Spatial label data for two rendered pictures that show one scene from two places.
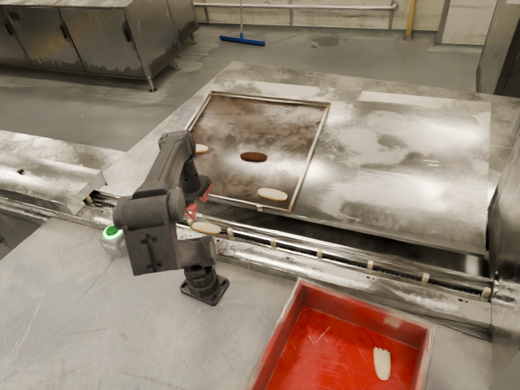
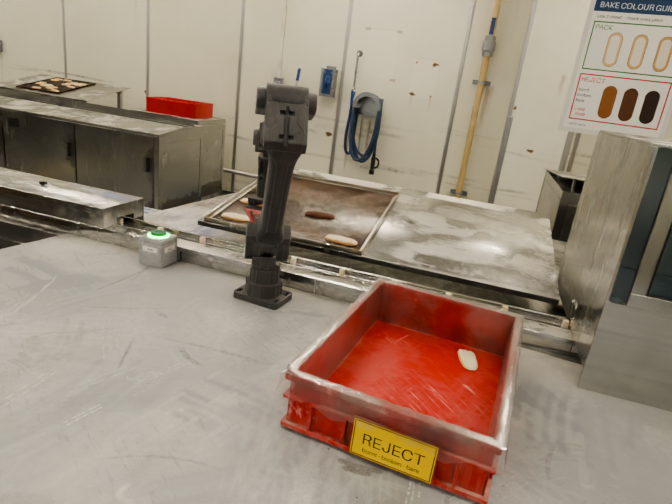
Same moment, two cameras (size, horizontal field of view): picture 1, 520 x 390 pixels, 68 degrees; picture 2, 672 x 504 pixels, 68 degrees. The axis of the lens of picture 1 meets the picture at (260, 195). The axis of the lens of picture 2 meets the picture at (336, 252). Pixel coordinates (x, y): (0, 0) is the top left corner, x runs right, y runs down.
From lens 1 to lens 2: 0.69 m
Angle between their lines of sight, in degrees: 27
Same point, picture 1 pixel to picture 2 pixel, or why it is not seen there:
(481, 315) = (563, 334)
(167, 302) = (217, 301)
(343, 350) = (425, 350)
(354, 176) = (426, 240)
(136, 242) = (276, 110)
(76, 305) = (99, 289)
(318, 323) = (395, 331)
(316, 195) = (387, 246)
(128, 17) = (156, 146)
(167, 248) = (302, 123)
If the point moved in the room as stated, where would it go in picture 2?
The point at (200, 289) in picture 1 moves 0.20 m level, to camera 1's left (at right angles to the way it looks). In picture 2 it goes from (263, 285) to (173, 281)
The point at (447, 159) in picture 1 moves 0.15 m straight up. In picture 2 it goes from (515, 240) to (526, 193)
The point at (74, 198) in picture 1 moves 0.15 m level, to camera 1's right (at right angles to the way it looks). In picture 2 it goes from (111, 208) to (166, 213)
